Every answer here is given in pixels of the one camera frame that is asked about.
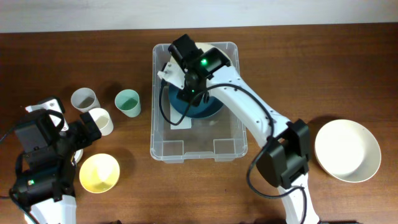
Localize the yellow small bowl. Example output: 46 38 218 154
79 154 120 194

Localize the cream cup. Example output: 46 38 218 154
89 108 114 136

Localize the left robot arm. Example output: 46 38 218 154
9 109 101 223

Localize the grey cup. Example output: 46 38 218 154
71 88 101 113

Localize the white small bowl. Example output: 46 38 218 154
73 149 83 164

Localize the cream bowl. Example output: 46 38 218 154
186 42 231 72
315 119 382 183

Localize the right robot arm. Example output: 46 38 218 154
158 34 320 223

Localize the clear plastic storage bin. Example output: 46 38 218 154
150 44 248 164

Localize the mint green cup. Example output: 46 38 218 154
114 89 141 118

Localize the dark blue bowl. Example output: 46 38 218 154
168 85 223 119

